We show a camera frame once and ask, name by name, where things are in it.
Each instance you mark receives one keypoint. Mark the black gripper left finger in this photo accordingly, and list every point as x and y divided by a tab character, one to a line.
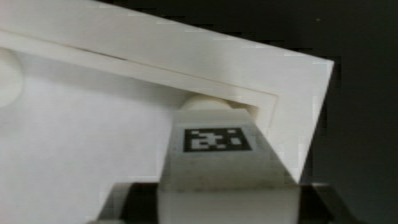
131	205

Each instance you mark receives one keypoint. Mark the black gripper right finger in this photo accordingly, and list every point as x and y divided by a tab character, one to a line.
323	209

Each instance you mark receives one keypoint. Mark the white table leg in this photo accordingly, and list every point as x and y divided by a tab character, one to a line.
227	185

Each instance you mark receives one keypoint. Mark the white square tabletop tray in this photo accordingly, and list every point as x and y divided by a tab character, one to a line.
84	129

